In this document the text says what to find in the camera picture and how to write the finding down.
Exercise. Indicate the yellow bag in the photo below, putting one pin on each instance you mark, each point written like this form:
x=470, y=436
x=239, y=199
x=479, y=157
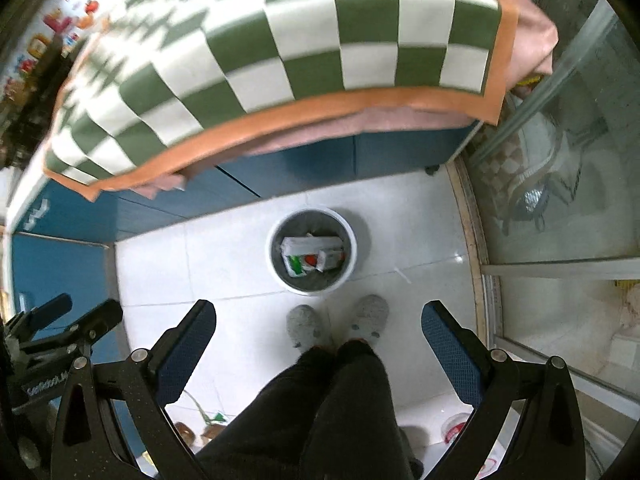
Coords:
x=531, y=80

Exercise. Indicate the long white toothpaste box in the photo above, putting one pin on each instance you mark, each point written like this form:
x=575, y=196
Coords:
x=310, y=244

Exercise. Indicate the colourful wall stickers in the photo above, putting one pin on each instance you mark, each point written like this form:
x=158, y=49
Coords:
x=50, y=25

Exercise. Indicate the person's black pants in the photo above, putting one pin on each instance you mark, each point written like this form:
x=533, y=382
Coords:
x=325, y=410

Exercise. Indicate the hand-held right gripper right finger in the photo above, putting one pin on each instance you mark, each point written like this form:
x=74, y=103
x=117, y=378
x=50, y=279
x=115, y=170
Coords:
x=445, y=345

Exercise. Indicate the round white trash bin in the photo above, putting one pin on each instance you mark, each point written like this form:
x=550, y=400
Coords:
x=351, y=260

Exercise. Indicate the grey slipper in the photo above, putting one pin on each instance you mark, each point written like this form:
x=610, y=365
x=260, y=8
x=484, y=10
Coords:
x=305, y=327
x=369, y=315

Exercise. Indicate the sliding glass door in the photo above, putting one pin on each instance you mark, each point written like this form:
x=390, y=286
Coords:
x=550, y=185

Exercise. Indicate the green white checkered cloth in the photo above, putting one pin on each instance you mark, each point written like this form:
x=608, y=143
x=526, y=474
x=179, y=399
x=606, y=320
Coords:
x=300, y=35

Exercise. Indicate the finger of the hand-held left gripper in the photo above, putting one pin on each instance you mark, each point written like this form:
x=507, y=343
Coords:
x=50, y=310
x=97, y=317

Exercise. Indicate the red white plastic container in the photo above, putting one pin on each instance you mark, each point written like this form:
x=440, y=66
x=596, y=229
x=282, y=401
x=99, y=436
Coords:
x=457, y=430

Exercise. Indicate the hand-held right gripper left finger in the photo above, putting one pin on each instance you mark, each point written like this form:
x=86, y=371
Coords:
x=192, y=345

